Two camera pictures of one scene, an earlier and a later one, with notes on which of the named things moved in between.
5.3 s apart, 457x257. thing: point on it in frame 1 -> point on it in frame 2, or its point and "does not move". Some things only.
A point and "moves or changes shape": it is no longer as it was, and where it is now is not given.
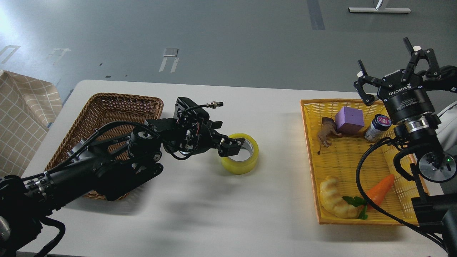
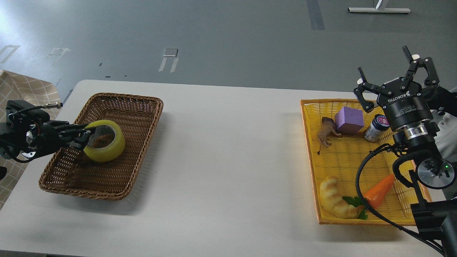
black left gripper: (190, 135) -> (43, 138)
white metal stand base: (379, 10) does not move
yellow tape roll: (245, 166) moves or changes shape
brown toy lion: (329, 126) does not move
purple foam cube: (349, 120) does not move
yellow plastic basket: (355, 179) does not move
